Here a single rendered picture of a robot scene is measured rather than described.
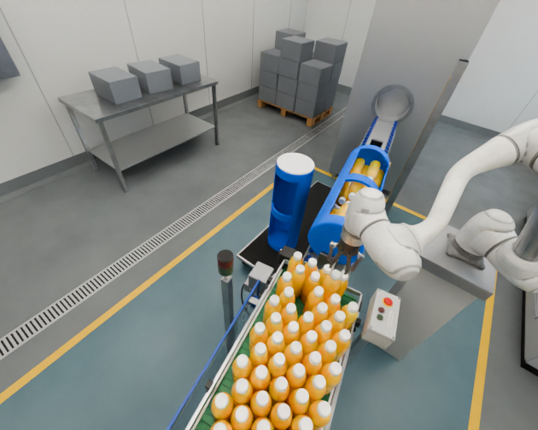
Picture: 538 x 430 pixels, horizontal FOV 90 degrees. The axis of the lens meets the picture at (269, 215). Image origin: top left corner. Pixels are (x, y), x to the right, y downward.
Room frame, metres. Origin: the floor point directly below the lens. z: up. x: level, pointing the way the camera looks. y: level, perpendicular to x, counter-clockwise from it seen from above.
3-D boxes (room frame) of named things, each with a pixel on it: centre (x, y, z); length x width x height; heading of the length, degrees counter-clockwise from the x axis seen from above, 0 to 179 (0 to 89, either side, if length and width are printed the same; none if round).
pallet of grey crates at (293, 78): (5.15, -0.27, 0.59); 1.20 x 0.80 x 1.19; 58
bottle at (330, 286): (0.65, -0.30, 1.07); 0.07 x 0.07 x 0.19
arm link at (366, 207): (0.64, -0.31, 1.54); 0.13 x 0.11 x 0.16; 20
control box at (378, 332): (0.54, -0.52, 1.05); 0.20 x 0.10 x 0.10; 158
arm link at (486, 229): (0.95, -1.06, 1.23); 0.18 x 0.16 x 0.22; 20
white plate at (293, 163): (1.68, -0.15, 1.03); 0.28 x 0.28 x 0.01
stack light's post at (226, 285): (0.62, 0.15, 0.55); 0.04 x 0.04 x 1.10; 68
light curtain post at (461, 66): (2.10, -1.19, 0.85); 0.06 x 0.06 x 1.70; 68
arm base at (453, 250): (0.98, -1.06, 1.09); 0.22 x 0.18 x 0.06; 155
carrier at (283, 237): (1.68, -0.15, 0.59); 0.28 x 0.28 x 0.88
